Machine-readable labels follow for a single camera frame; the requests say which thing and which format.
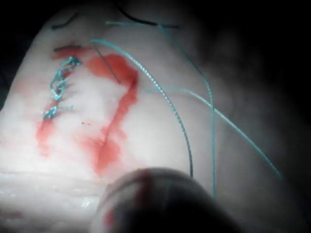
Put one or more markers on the blue thread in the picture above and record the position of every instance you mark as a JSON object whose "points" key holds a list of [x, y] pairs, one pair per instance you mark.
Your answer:
{"points": [[212, 109]]}

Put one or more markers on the dark right arm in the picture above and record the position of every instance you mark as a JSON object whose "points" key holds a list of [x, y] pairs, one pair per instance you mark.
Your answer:
{"points": [[170, 206]]}

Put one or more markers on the tissue pad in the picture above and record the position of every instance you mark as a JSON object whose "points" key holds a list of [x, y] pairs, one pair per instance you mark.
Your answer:
{"points": [[158, 136]]}

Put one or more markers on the curved steel needle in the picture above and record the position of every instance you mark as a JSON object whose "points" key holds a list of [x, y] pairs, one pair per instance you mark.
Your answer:
{"points": [[107, 63]]}

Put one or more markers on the blue stitching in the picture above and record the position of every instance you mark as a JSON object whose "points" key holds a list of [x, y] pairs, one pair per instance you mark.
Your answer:
{"points": [[58, 83]]}

